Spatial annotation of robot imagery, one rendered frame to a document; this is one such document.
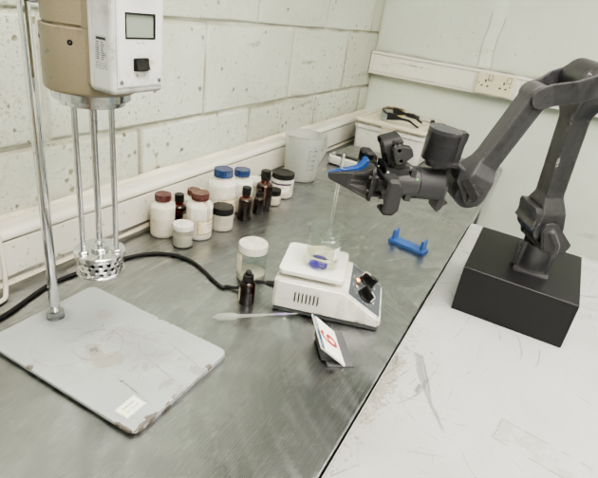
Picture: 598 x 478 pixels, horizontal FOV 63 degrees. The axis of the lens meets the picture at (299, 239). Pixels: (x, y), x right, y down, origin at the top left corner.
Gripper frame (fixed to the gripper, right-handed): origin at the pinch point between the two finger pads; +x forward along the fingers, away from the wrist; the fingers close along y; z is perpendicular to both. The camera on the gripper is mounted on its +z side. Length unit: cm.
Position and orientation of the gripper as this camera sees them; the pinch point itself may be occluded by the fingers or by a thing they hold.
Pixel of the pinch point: (347, 175)
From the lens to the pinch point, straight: 84.1
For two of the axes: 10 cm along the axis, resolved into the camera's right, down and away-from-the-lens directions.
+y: 1.4, 4.5, -8.8
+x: -9.8, -0.6, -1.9
